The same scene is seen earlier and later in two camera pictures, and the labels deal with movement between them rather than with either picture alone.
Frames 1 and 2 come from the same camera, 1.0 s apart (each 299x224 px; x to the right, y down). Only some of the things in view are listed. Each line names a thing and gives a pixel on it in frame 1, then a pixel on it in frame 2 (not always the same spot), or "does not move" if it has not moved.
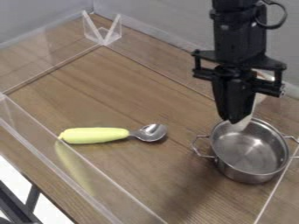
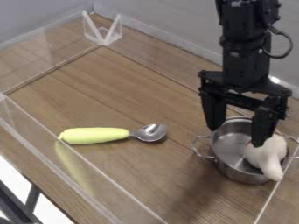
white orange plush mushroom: (241, 125) -> (267, 156)
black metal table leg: (13, 210) does not move
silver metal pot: (251, 155) does not move
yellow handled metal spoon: (104, 135) does not move
